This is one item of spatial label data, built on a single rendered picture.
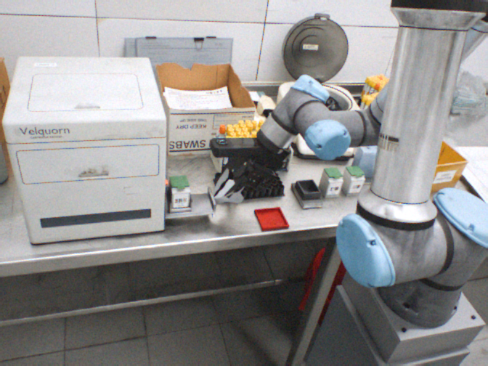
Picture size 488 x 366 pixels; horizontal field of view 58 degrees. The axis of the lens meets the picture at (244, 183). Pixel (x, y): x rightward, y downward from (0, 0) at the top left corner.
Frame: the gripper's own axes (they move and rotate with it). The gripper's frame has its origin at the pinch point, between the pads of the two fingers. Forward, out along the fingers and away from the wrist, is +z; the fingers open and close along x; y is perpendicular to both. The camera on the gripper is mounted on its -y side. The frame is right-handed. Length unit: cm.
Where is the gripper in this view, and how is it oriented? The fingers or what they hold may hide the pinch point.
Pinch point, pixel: (213, 199)
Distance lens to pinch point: 104.7
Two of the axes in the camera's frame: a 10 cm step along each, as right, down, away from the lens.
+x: -2.7, -6.2, 7.4
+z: -5.9, 7.1, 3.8
